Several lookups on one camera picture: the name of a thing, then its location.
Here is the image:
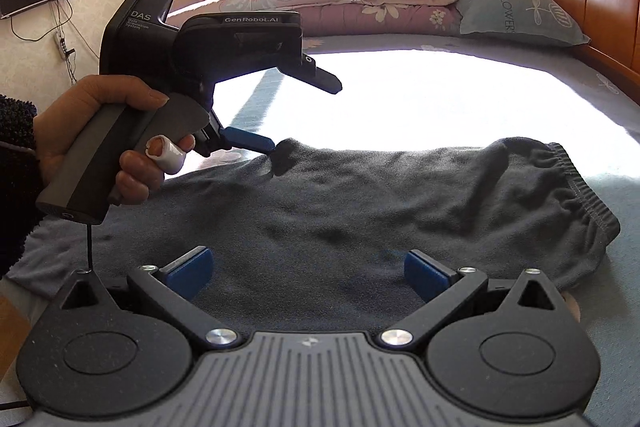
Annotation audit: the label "grey patterned bed sheet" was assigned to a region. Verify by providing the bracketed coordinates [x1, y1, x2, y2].
[0, 33, 640, 427]

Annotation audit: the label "green grey pillow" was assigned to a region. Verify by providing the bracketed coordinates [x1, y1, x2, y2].
[456, 0, 590, 48]

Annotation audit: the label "wall power strip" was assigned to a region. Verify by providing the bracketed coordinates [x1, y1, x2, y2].
[54, 31, 75, 62]

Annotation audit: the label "wall cable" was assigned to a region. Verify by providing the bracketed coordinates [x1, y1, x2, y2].
[8, 0, 101, 86]

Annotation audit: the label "black sweatpants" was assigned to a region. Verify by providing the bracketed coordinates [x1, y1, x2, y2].
[1, 138, 620, 333]

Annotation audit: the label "left forearm black sleeve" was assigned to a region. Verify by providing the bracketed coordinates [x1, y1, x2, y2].
[1, 95, 43, 277]

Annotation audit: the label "person left hand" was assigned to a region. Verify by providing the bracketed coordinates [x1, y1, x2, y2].
[34, 75, 168, 205]

